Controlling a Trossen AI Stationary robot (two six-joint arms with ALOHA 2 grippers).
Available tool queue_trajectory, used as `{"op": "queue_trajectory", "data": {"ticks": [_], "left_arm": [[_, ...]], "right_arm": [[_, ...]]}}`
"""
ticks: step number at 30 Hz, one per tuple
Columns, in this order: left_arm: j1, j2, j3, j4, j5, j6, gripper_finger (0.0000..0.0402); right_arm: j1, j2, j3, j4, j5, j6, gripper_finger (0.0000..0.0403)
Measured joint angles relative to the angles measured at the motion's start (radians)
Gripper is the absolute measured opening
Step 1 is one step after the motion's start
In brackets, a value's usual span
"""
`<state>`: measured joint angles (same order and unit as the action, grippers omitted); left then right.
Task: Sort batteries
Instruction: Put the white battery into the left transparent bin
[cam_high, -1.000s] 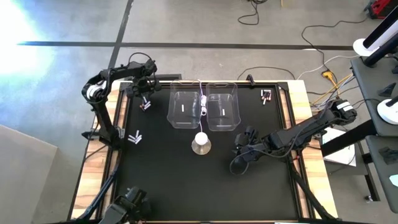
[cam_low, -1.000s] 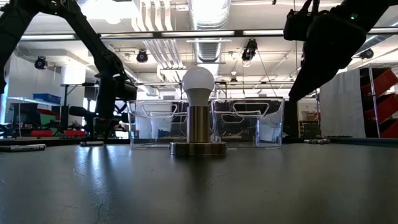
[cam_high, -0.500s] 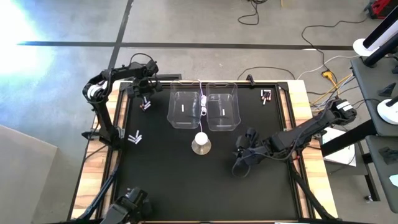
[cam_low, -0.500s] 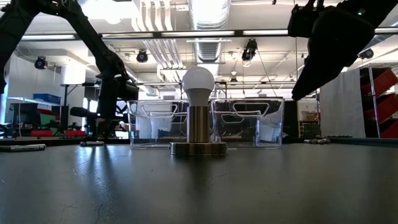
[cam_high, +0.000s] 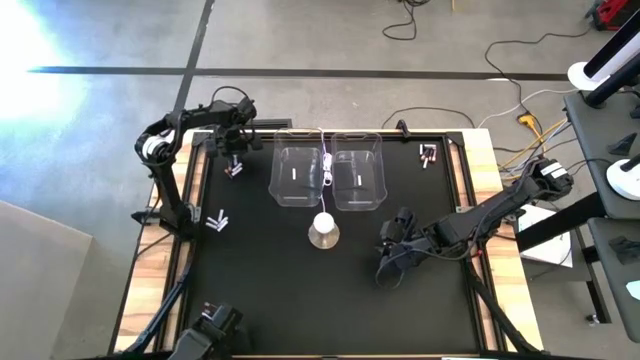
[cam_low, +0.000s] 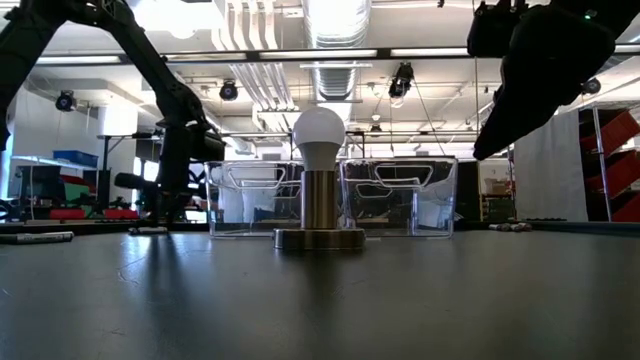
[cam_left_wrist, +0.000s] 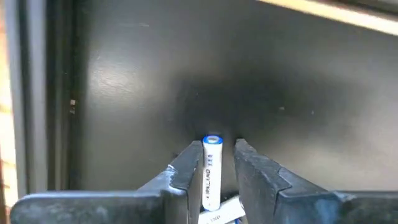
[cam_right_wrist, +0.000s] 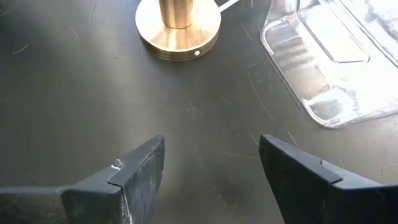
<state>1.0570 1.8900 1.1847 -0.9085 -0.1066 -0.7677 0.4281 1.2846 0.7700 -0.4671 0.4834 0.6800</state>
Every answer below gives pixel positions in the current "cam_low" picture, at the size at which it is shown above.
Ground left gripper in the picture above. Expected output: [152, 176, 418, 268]
[148, 122, 195, 227]

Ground overhead frame light bar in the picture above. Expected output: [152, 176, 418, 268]
[0, 46, 640, 66]

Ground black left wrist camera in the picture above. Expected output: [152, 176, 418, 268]
[189, 127, 227, 163]

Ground thin vertical rod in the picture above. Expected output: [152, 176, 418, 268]
[472, 55, 481, 222]

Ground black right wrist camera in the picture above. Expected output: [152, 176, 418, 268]
[467, 0, 529, 59]

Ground black aluminium table frame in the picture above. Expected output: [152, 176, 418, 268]
[0, 218, 640, 236]

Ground white ceiling pipes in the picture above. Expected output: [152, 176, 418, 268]
[214, 0, 301, 132]

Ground black background stand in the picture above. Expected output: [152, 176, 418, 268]
[97, 130, 166, 221]

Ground silver ventilation duct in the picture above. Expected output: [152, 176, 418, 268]
[302, 0, 374, 101]

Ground white light bulb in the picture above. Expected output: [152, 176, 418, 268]
[292, 106, 347, 172]

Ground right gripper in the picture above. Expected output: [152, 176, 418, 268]
[471, 3, 617, 162]

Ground red shelf rack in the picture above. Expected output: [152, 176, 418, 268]
[578, 106, 640, 224]

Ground black table mat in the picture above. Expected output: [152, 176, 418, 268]
[0, 222, 640, 360]

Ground green box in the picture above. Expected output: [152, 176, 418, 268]
[63, 182, 92, 211]

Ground blue storage bin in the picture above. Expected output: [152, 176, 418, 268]
[52, 149, 100, 169]

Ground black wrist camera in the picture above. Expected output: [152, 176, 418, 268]
[189, 127, 227, 163]
[467, 0, 529, 59]

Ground white curtain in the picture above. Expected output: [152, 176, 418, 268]
[513, 109, 589, 223]

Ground clear plastic bin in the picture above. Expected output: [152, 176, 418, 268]
[339, 157, 459, 239]
[204, 159, 306, 238]

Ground cardboard box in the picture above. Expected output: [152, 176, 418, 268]
[482, 177, 512, 197]

